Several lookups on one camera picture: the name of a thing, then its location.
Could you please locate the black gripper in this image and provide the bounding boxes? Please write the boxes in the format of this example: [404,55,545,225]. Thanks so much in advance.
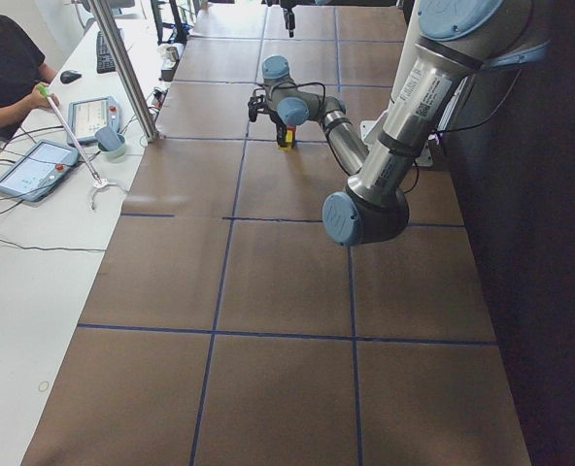
[279,0,296,38]
[270,112,288,146]

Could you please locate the yellow wooden block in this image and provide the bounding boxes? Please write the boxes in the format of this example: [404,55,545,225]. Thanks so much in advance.
[277,131,293,150]

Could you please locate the red wooden block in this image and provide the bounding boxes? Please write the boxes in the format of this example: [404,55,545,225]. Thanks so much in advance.
[287,126,296,144]

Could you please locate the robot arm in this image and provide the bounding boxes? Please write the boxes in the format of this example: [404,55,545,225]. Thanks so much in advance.
[248,1,552,247]

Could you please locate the metal cup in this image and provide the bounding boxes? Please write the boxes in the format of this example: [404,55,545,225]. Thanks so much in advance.
[164,44,184,62]

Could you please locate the mint green tape roll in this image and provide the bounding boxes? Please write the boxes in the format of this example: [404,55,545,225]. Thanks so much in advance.
[98,134,126,163]

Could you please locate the light blue cup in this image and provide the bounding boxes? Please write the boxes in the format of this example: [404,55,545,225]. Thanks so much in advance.
[95,126,118,150]

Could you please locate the long grabber stick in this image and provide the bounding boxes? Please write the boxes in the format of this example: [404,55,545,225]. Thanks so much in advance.
[36,83,128,211]

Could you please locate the black keyboard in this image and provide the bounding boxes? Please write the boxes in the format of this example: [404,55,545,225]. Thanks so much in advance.
[95,31,117,74]

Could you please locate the far teach pendant tablet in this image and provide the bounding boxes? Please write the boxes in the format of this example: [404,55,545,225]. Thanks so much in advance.
[67,96,121,145]

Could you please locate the teach pendant tablet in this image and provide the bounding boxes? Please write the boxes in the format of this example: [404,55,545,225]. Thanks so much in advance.
[67,96,121,145]
[0,140,79,202]

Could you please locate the brown paper table cover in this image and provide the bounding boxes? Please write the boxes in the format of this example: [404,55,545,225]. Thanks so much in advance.
[23,5,529,465]

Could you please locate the black computer mouse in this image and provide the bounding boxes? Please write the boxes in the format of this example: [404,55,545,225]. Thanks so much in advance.
[59,70,82,84]

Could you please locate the near teach pendant tablet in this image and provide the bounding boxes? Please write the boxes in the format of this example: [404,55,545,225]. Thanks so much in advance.
[0,140,79,202]

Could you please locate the person in black shirt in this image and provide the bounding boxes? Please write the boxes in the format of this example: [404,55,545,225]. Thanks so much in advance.
[0,15,56,140]

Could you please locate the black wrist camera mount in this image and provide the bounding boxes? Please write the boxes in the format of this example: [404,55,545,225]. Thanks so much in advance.
[247,89,269,122]

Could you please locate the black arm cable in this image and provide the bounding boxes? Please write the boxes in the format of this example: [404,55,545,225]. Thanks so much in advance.
[253,80,424,195]

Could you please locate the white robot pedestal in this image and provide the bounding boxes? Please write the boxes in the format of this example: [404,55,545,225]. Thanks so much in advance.
[359,0,436,170]

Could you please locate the aluminium frame post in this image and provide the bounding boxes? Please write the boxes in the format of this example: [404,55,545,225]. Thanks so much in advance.
[88,0,158,143]

